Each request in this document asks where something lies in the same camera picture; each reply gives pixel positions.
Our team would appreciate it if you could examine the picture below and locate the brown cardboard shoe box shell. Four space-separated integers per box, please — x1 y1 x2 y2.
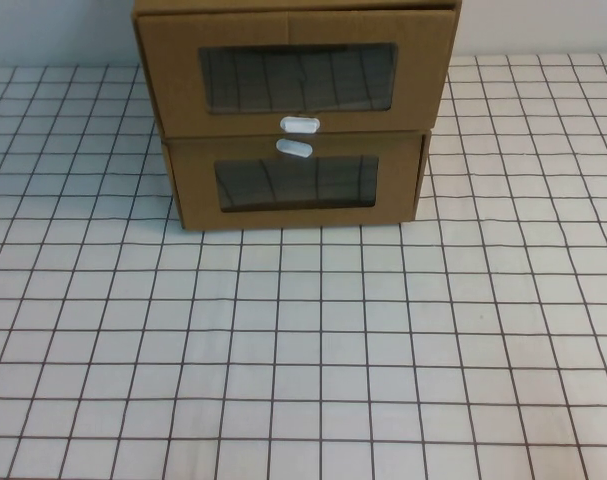
131 0 466 133

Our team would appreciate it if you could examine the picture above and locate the white plastic drawer handle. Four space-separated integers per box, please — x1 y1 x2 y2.
279 114 323 135

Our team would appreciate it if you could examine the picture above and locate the cardboard shoe box with window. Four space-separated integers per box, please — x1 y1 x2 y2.
161 129 431 233

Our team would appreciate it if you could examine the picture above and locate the cardboard drawer with clear window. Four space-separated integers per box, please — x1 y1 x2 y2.
135 8 459 135

